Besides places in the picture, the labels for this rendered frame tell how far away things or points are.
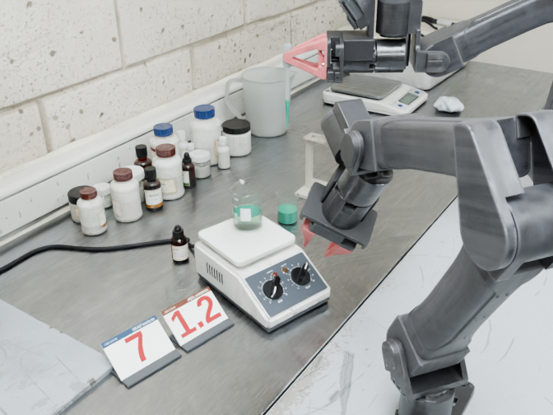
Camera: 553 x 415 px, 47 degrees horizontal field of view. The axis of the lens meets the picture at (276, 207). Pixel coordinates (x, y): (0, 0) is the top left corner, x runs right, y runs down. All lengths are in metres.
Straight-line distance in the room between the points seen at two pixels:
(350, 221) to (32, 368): 0.48
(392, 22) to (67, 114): 0.67
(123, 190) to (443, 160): 0.76
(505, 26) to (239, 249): 0.56
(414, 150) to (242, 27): 1.15
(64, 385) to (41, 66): 0.63
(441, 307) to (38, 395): 0.54
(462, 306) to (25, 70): 0.92
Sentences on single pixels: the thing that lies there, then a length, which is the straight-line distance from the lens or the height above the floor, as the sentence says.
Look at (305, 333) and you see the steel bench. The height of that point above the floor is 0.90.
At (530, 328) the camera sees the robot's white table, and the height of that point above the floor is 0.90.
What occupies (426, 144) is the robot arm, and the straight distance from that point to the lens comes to 0.65.
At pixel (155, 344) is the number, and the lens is 0.95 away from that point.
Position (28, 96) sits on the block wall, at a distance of 1.30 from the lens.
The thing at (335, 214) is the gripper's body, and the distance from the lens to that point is 0.86.
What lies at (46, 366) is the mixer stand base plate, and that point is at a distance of 0.97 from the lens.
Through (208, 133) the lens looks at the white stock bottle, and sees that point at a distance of 1.45.
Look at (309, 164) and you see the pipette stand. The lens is 1.33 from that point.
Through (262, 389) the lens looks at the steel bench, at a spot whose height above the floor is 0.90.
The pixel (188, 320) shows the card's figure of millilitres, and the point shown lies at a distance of 0.98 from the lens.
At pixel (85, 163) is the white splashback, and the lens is 1.36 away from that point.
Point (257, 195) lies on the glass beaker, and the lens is 1.02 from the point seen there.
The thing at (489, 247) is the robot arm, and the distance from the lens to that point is 0.55.
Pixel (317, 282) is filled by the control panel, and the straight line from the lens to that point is 1.02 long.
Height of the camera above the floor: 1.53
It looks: 29 degrees down
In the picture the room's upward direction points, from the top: 1 degrees counter-clockwise
